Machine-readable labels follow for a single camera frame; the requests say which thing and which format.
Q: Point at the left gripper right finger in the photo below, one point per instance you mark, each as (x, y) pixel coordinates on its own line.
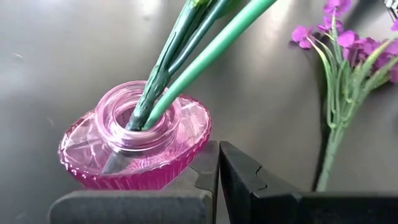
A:
(295, 208)

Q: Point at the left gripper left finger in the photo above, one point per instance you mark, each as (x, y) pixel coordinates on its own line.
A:
(140, 208)

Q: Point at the pink glass vase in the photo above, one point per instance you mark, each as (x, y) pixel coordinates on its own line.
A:
(93, 155)

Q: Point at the pink artificial tulip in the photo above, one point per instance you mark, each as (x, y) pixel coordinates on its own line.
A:
(211, 53)

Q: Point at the black table mat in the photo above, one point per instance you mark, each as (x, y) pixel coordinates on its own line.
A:
(62, 46)

